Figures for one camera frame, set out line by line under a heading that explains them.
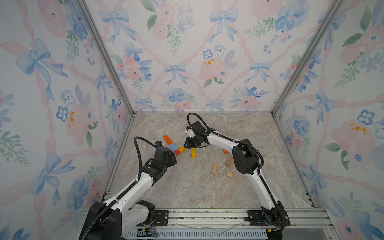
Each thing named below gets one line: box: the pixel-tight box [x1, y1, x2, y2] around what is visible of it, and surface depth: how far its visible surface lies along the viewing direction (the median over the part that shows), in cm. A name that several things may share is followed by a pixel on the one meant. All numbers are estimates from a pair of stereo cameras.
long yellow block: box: [191, 148, 197, 159], surface depth 99 cm
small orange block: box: [163, 134, 174, 145], surface depth 105 cm
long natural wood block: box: [211, 162, 219, 175], surface depth 92 cm
